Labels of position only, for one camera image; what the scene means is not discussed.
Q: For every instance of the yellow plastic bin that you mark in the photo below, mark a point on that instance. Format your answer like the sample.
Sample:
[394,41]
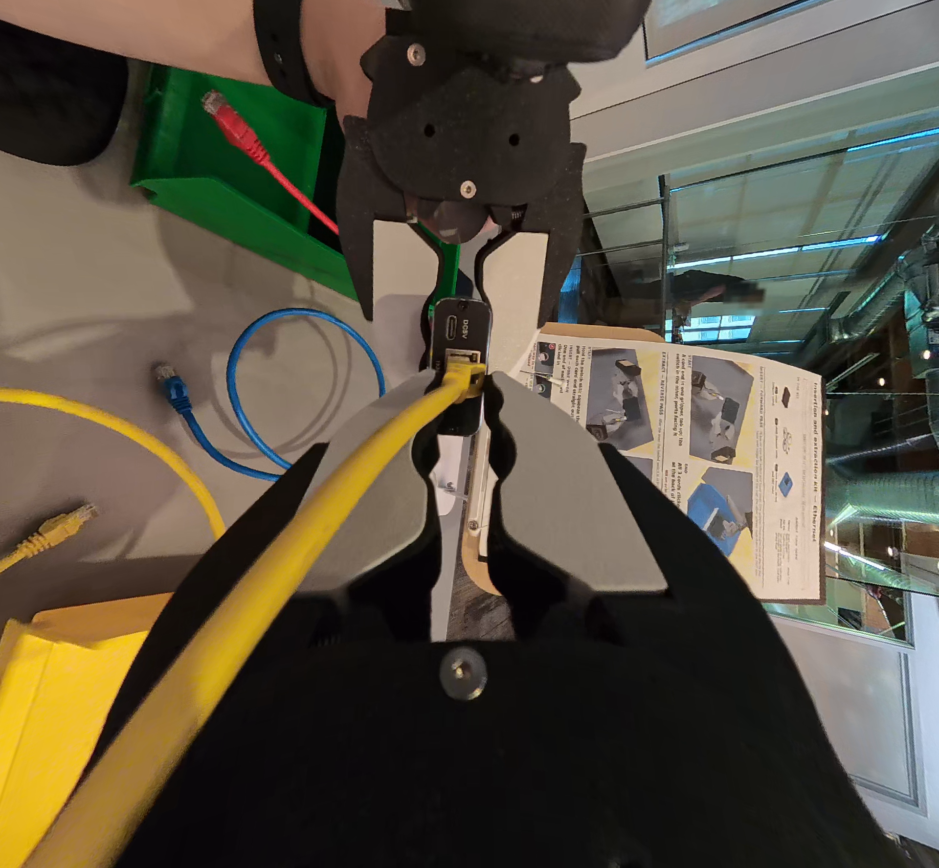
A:
[44,736]

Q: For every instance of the white stand base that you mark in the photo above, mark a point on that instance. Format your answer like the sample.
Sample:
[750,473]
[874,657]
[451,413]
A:
[447,479]

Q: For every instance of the black network switch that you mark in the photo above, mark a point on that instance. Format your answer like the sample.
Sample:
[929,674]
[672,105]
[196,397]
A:
[462,325]

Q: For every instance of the black textured pad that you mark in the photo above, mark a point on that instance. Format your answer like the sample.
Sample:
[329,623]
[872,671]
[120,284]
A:
[51,98]

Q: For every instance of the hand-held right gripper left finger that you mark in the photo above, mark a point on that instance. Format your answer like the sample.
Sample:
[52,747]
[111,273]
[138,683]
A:
[389,516]

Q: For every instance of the black smartwatch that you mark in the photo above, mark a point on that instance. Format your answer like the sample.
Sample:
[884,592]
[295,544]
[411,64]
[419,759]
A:
[282,39]

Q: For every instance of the green plastic bin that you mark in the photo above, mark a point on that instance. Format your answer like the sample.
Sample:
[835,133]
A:
[183,171]

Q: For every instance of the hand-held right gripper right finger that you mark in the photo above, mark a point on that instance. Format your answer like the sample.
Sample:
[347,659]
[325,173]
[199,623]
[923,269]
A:
[572,516]

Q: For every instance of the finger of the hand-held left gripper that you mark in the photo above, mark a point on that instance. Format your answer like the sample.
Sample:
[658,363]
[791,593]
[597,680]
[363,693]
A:
[400,274]
[517,281]

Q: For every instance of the printed instruction sheet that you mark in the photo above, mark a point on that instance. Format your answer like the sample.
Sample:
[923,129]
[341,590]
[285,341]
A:
[792,442]

